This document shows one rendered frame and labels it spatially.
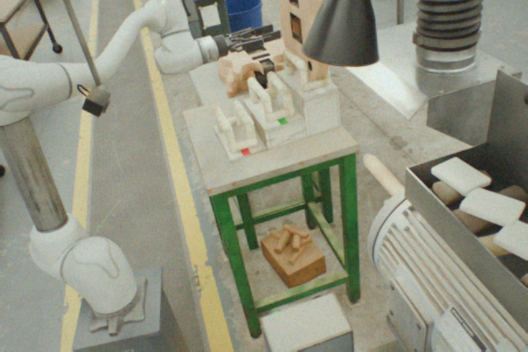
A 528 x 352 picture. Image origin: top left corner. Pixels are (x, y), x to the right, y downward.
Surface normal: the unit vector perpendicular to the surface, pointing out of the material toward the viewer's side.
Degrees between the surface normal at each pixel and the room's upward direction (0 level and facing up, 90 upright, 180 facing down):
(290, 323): 0
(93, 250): 6
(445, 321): 62
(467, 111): 90
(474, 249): 90
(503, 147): 90
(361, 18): 67
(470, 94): 90
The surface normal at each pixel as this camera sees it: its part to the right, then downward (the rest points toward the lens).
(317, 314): -0.14, -0.81
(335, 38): -0.35, 0.21
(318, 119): 0.33, 0.51
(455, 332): -0.90, -0.14
